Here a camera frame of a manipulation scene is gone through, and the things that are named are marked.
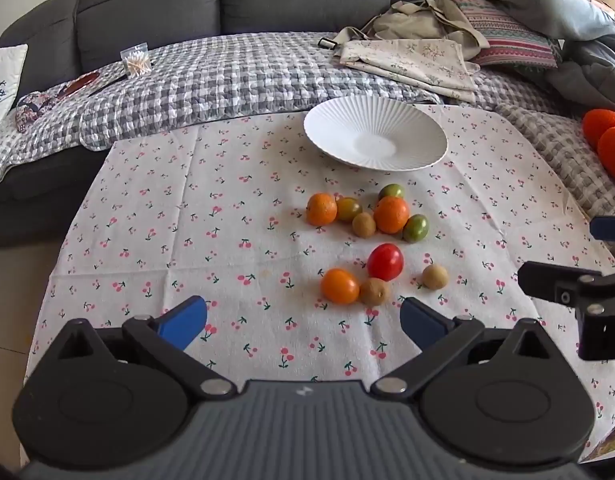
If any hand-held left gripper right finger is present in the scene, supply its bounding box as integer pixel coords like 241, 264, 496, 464
370, 296, 558, 401

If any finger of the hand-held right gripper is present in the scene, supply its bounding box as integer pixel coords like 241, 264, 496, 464
590, 216, 615, 242
517, 260, 603, 306

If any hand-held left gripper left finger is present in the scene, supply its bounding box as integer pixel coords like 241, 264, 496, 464
52, 296, 238, 401

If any brown kiwi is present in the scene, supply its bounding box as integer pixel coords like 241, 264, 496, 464
359, 277, 392, 307
421, 264, 449, 291
352, 212, 377, 238

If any red tomato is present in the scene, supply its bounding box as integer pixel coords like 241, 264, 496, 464
367, 243, 405, 282

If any smooth orange tomato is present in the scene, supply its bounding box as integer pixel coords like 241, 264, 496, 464
321, 268, 361, 306

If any large orange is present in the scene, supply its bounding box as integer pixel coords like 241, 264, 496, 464
373, 196, 411, 234

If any small dimpled mandarin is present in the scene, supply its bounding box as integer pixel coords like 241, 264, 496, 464
306, 193, 338, 227

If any white ribbed plate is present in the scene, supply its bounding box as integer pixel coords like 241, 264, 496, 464
303, 97, 449, 171

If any cherry print tablecloth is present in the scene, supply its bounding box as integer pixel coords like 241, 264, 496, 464
22, 104, 615, 461

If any grey woven blanket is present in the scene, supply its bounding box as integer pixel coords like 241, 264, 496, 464
492, 102, 615, 251

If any striped patterned pillow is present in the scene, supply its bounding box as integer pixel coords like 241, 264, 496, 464
440, 0, 563, 70

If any grey sweatshirt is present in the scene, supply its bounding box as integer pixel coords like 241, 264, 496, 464
472, 0, 615, 43

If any grey checked quilt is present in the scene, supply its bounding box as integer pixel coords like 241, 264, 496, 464
0, 31, 563, 183

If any folded floral cloth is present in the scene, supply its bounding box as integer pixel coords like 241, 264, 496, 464
340, 39, 481, 105

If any red flat packet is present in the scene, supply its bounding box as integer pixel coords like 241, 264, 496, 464
57, 71, 128, 101

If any small floral pillow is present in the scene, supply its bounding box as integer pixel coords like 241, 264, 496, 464
14, 91, 55, 133

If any clear cotton swab box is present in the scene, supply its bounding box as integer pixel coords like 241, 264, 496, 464
120, 42, 152, 78

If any beige canvas bag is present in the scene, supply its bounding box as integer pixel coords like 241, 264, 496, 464
332, 0, 491, 61

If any white cushion blue print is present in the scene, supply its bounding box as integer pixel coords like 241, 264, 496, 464
0, 44, 29, 133

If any dark grey sofa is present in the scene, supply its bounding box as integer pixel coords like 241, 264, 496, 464
0, 0, 493, 251

